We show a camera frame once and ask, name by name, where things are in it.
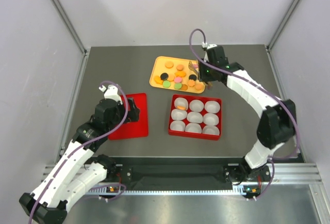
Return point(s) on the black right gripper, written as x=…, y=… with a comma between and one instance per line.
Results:
x=203, y=77

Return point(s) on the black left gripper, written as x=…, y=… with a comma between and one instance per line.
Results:
x=132, y=115

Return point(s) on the metal tongs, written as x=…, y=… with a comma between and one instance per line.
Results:
x=208, y=85

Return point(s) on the black sandwich cookie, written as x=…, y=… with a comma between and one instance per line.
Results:
x=192, y=77
x=164, y=76

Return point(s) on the orange flower cookie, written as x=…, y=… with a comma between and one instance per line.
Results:
x=191, y=83

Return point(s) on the orange round cookie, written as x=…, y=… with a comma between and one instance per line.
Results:
x=180, y=67
x=169, y=64

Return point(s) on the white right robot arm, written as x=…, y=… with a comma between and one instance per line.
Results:
x=277, y=117

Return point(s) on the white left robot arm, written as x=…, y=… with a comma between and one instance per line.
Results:
x=52, y=200

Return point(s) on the red box lid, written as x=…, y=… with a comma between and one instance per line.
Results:
x=136, y=123

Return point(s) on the brown chip cookie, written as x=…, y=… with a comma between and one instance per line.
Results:
x=184, y=87

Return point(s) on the yellow fish cookie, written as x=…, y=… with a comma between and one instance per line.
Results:
x=180, y=74

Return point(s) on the green sandwich cookie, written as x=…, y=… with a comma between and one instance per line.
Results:
x=177, y=86
x=166, y=84

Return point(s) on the yellow tray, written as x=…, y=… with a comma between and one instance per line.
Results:
x=159, y=68

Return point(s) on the red cookie box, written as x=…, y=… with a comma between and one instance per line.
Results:
x=189, y=98

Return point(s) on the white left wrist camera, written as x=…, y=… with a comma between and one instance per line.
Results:
x=111, y=92

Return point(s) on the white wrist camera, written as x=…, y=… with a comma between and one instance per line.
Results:
x=111, y=92
x=206, y=46

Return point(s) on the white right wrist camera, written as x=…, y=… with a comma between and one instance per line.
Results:
x=206, y=46

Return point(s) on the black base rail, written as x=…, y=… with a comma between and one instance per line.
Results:
x=186, y=173

